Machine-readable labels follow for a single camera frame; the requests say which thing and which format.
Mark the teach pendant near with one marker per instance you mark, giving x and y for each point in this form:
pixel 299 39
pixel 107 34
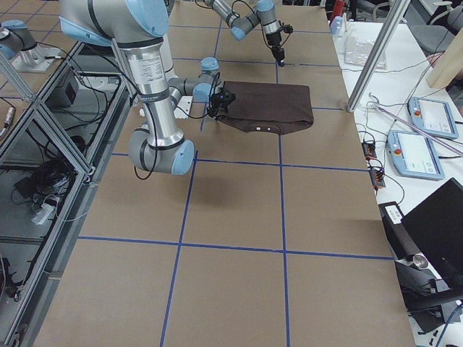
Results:
pixel 414 156

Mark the blue tape line near crosswise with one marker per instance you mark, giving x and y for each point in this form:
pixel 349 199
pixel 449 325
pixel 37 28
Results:
pixel 235 248

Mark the clear plastic bag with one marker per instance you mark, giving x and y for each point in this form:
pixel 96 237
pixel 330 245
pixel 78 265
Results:
pixel 357 50

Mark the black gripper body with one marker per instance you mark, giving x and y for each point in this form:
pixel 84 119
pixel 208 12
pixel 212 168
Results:
pixel 215 105
pixel 275 40

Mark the aluminium frame rack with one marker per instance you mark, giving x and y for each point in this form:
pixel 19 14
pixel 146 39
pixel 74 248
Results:
pixel 53 155

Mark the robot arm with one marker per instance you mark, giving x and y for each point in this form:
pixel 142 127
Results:
pixel 262 14
pixel 138 29

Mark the teach pendant far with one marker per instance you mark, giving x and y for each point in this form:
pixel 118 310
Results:
pixel 433 117

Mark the aluminium frame post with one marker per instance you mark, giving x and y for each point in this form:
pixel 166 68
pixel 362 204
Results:
pixel 388 28

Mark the teach pendant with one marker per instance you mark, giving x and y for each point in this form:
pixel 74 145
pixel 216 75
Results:
pixel 414 156
pixel 433 117

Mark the brown paper table cover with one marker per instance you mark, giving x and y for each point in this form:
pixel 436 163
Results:
pixel 307 191

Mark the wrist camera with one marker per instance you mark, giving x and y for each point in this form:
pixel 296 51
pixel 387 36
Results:
pixel 225 97
pixel 286 28

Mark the dark brown t-shirt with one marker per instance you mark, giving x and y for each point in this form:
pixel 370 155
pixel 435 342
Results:
pixel 266 107

